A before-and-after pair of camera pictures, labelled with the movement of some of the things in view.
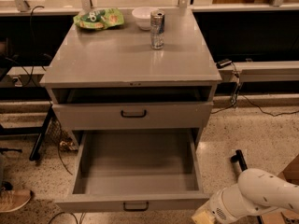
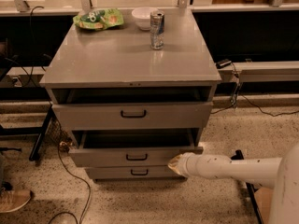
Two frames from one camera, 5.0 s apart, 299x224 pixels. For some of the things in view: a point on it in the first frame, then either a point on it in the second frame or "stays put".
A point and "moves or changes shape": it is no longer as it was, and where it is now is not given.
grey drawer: (147, 170) moves or changes shape
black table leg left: (41, 131) stays put
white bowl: (142, 17) stays put
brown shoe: (14, 200) stays put
